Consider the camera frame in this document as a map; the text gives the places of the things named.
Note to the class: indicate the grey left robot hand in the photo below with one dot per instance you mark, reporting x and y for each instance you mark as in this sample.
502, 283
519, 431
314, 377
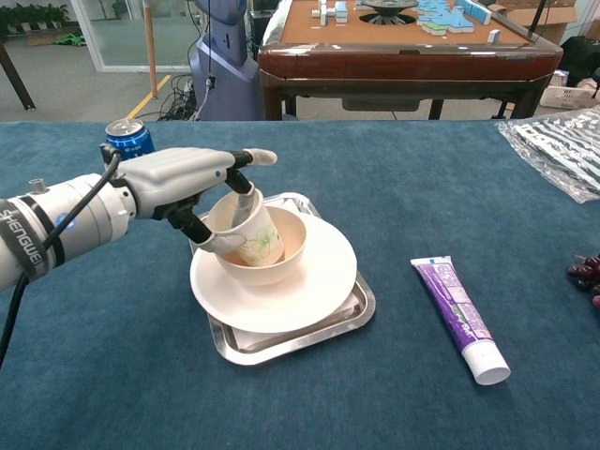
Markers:
178, 175

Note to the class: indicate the white paper cup floral print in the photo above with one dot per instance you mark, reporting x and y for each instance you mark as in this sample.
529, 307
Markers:
255, 234

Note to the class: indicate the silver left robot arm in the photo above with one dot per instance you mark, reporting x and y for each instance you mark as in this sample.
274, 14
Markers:
51, 225

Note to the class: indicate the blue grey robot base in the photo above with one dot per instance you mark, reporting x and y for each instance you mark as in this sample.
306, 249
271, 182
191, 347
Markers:
225, 65

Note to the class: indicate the blue white drink can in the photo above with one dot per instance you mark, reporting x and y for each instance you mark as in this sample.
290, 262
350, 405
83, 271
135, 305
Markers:
131, 140

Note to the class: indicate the wooden pole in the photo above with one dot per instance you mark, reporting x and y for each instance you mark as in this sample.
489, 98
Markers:
150, 47

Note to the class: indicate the cream bowl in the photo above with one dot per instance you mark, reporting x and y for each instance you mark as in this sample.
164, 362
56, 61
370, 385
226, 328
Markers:
293, 253

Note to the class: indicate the white round plate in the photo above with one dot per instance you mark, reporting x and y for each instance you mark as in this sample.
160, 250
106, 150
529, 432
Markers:
319, 281

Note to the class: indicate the dark table leg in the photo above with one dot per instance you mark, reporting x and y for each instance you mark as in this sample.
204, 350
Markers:
16, 79

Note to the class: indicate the blue table cloth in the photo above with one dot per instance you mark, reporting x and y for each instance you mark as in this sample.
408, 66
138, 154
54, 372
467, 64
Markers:
94, 351

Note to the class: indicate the stainless steel tray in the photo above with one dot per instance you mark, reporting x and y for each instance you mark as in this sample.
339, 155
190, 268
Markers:
290, 347

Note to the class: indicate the potted green plants row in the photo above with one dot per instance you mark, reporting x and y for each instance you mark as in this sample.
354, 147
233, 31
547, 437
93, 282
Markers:
33, 16

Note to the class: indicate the brown mahjong table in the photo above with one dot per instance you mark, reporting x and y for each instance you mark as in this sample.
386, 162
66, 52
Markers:
403, 61

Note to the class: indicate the purple white toothpaste tube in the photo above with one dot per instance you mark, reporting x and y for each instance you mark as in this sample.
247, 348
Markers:
457, 307

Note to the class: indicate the clear plastic bag black print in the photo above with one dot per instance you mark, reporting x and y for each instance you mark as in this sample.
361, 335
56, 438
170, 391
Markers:
560, 150

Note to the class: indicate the cardboard box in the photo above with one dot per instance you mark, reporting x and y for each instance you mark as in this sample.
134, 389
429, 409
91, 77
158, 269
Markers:
539, 16

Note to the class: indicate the white plastic basket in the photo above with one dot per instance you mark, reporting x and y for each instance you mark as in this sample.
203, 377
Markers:
565, 96

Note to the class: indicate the dark red grape bunch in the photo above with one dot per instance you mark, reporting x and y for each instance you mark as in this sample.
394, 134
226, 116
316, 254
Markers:
586, 274

